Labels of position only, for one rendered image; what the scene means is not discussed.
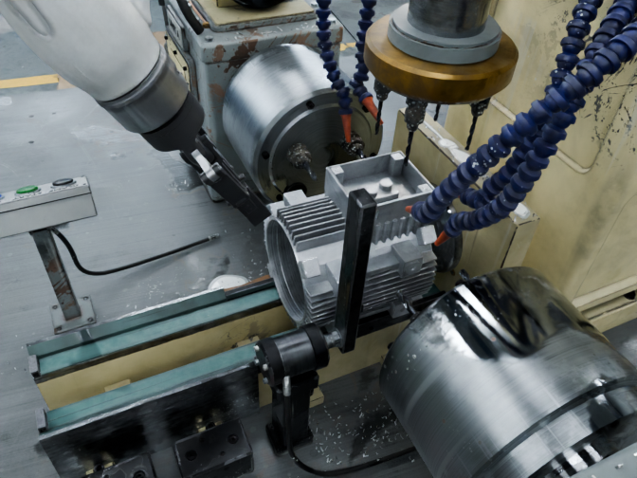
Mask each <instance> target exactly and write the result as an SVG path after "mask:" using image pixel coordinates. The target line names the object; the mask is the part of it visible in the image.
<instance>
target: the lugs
mask: <svg viewBox="0 0 637 478"><path fill-rule="evenodd" d="M267 207H268V209H269V211H270V212H271V215H270V216H269V218H272V217H274V216H277V209H278V208H282V207H285V206H284V202H283V201H280V202H275V203H271V204H269V205H267ZM416 237H417V242H418V246H425V245H429V244H432V243H434V242H435V241H436V240H437V236H436V232H435V228H434V226H433V225H428V226H425V227H422V228H418V229H417V231H416ZM267 267H268V271H269V275H270V278H273V275H272V272H271V268H270V264H269V263H267ZM299 267H300V273H301V277H302V279H311V278H314V277H318V276H320V275H321V271H320V267H319V260H318V257H311V258H307V259H304V260H300V261H299ZM422 298H423V296H422V295H420V296H417V297H413V298H412V301H416V300H419V299H422Z"/></svg>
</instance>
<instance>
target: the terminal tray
mask: <svg viewBox="0 0 637 478"><path fill-rule="evenodd" d="M395 155H399V156H400V158H396V157H395ZM405 157H406V156H405V155H404V154H403V153H402V152H401V151H397V152H393V153H388V154H385V155H380V156H372V157H368V158H364V159H360V160H356V161H351V162H347V163H342V164H338V165H334V166H330V167H326V174H325V187H324V190H325V195H324V197H325V196H329V198H331V199H332V201H334V203H335V204H337V208H339V212H342V217H345V223H346V215H347V206H348V197H349V192H350V191H353V190H356V189H360V188H365V189H366V190H367V191H368V192H369V193H370V195H371V196H372V197H373V199H374V200H375V201H376V202H377V208H378V210H379V214H378V219H375V221H374V227H373V239H372V243H373V244H374V245H377V244H378V241H381V242H382V243H386V240H387V239H388V238H389V239H390V240H391V241H393V239H394V236H397V238H399V239H400V238H401V237H402V234H405V235H406V236H409V235H410V232H412V233H413V234H416V231H417V229H418V228H422V227H425V226H427V225H428V224H422V223H420V222H419V221H416V220H414V219H413V217H412V216H411V214H410V213H408V212H407V211H406V210H405V208H406V206H413V204H414V203H416V202H418V201H425V202H426V199H427V198H428V197H429V196H430V195H431V194H432V191H433V190H434V188H433V186H432V185H431V184H430V183H429V182H428V181H427V180H426V179H425V177H424V176H423V175H422V174H421V173H420V172H419V171H418V170H417V169H416V167H415V166H414V165H413V164H412V163H411V162H410V161H409V163H408V166H405V165H404V164H403V163H404V158H405ZM335 168H339V169H340V172H335ZM422 186H428V189H427V190H424V189H423V188H422ZM335 204H334V205H335Z"/></svg>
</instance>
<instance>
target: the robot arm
mask: <svg viewBox="0 0 637 478"><path fill-rule="evenodd" d="M0 13H1V15H2V16H3V17H4V18H5V20H6V21H7V22H8V23H9V25H10V26H11V27H12V29H13V30H14V31H15V32H16V33H17V35H18V36H19V37H20V38H21V39H22V40H23V41H24V42H25V43H26V44H27V45H28V47H29V48H30V49H31V50H32V51H33V52H34V53H35V54H36V55H37V56H38V57H39V58H40V59H41V60H43V61H44V62H45V63H46V64H47V65H48V66H49V67H50V68H51V69H53V70H54V71H55V72H56V73H57V74H58V75H60V76H61V77H62V78H63V79H65V80H66V81H67V82H69V83H70V84H72V85H74V86H76V87H78V88H79V89H81V90H83V91H84V92H86V93H87V94H89V95H90V96H91V97H92V98H93V99H95V101H96V103H97V104H98V105H100V106H101V107H102V108H104V109H105V110H106V111H107V112H108V113H109V114H110V115H111V116H112V117H113V118H114V119H115V120H116V121H117V122H118V123H120V124H121V125H122V126H123V127H124V128H125V129H126V130H127V131H129V132H132V133H135V134H140V135H141V136H142V137H143V138H144V139H145V140H146V141H147V142H148V143H149V144H151V145H152V146H153V147H154V148H155V149H156V150H157V151H160V152H171V151H177V150H179V151H180V153H179V155H180V156H181V158H182V159H183V160H184V161H185V162H186V163H187V164H190V165H191V166H192V167H193V168H194V169H195V170H196V171H197V172H198V173H199V174H200V178H201V180H202V182H203V183H205V184H207V185H209V186H211V187H212V188H213V189H214V190H215V191H216V192H218V193H219V194H220V195H221V196H222V197H223V198H224V199H226V200H225V201H226V202H227V205H228V206H230V205H231V206H232V207H233V208H235V209H236V208H237V209H238V210H239V211H240V212H241V213H242V214H243V215H244V216H245V217H246V218H247V219H248V220H249V222H250V223H251V224H252V225H253V226H254V227H256V226H257V225H259V224H260V223H261V222H263V221H264V220H265V219H266V218H267V217H269V216H270V215H271V212H270V211H269V209H268V207H267V206H266V205H265V204H264V203H263V202H262V200H261V199H260V198H259V197H258V196H257V195H256V194H255V193H254V192H253V191H252V190H251V189H250V188H249V187H248V186H247V184H246V183H245V182H244V181H243V182H241V181H242V180H244V179H245V178H246V177H245V176H244V174H243V173H239V174H238V175H237V174H235V173H234V169H233V166H232V165H230V164H229V163H228V162H227V161H226V159H225V158H224V157H223V156H222V154H221V153H220V152H219V151H218V150H217V148H216V146H215V145H214V143H213V141H212V140H211V139H210V138H209V137H208V136H207V133H206V131H205V129H204V128H203V127H202V125H203V122H204V118H205V111H204V108H203V106H202V105H201V103H200V102H199V101H198V100H197V98H195V96H194V95H193V94H192V93H191V91H190V90H189V83H187V82H186V80H185V78H184V77H183V73H182V72H180V71H179V70H178V69H177V68H176V64H175V62H174V61H173V60H172V58H171V57H170V56H169V55H168V54H167V52H166V50H165V48H164V47H163V46H162V45H161V44H160V43H159V42H158V41H157V40H156V38H155V37H154V35H153V34H152V32H151V30H150V27H151V25H152V18H151V13H150V0H0Z"/></svg>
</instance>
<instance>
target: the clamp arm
mask: <svg viewBox="0 0 637 478"><path fill-rule="evenodd" d="M378 214H379V210H378V208H377V202H376V201H375V200H374V199H373V197H372V196H371V195H370V193H369V192H368V191H367V190H366V189H365V188H360V189H356V190H353V191H350V192H349V197H348V206H347V215H346V224H345V232H344V241H343V250H342V258H341V267H340V275H339V284H338V293H337V309H336V317H335V326H334V328H333V332H332V331H331V334H333V335H336V334H338V336H337V337H335V342H339V341H340V343H339V344H336V346H335V347H338V349H339V350H340V352H341V354H345V353H348V352H351V351H353V350H355V342H356V336H357V329H358V324H359V317H360V313H361V312H363V308H364V305H363V303H362V299H363V293H364V287H365V281H366V275H367V269H368V263H369V257H370V250H371V244H372V239H373V227H374V221H375V219H378Z"/></svg>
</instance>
